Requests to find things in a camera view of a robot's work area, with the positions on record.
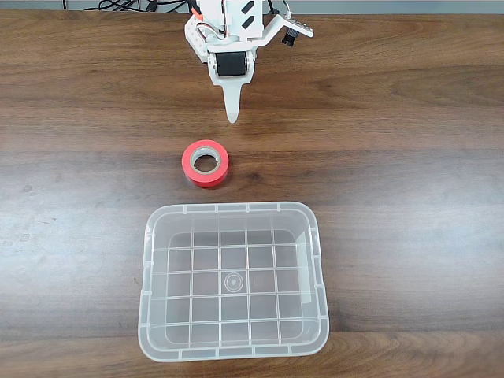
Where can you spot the clear plastic box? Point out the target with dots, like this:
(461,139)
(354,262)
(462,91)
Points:
(236,283)

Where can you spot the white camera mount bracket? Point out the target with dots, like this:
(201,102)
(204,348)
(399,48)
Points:
(271,29)

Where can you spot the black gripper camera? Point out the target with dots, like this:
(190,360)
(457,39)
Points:
(290,36)

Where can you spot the red tape roll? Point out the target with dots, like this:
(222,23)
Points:
(189,169)

